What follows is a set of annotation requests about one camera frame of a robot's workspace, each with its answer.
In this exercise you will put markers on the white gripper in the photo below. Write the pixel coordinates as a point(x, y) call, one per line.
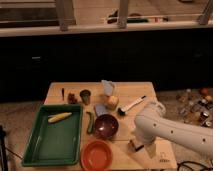
point(148, 142)

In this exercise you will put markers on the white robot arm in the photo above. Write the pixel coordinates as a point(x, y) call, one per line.
point(150, 124)

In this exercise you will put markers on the small metal cup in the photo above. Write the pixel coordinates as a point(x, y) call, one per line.
point(85, 96)

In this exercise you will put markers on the dark purple bowl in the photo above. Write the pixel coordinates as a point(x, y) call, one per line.
point(105, 126)

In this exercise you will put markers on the yellow apple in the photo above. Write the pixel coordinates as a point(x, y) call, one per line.
point(112, 102)

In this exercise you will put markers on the blue grey sponge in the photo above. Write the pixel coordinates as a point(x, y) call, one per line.
point(100, 109)

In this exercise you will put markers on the orange plastic bowl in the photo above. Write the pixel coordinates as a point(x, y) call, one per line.
point(96, 156)

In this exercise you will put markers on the green cucumber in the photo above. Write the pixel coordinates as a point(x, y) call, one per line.
point(91, 122)

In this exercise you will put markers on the green plastic tray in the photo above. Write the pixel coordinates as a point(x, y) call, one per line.
point(54, 144)

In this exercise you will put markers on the yellow corn cob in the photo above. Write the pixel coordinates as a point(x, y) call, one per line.
point(58, 117)

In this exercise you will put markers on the black marker pen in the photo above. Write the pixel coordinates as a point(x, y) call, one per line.
point(62, 92)

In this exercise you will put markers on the white handled dish brush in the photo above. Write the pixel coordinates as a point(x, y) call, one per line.
point(122, 110)

